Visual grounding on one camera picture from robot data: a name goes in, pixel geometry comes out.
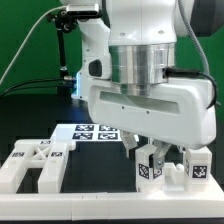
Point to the white U-shaped obstacle frame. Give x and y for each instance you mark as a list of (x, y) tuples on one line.
[(173, 202)]

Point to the black camera stand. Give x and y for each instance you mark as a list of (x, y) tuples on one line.
[(64, 24)]

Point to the white chair back frame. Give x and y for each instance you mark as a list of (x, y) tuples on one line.
[(45, 154)]

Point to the white base tag plate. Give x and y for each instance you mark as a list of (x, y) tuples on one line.
[(86, 133)]

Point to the white chair seat plate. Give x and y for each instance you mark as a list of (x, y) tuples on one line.
[(174, 175)]

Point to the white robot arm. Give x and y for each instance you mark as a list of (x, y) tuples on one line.
[(144, 93)]

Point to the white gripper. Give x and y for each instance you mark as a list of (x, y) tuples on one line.
[(177, 112)]

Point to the grey camera on stand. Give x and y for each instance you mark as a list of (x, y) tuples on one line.
[(83, 11)]

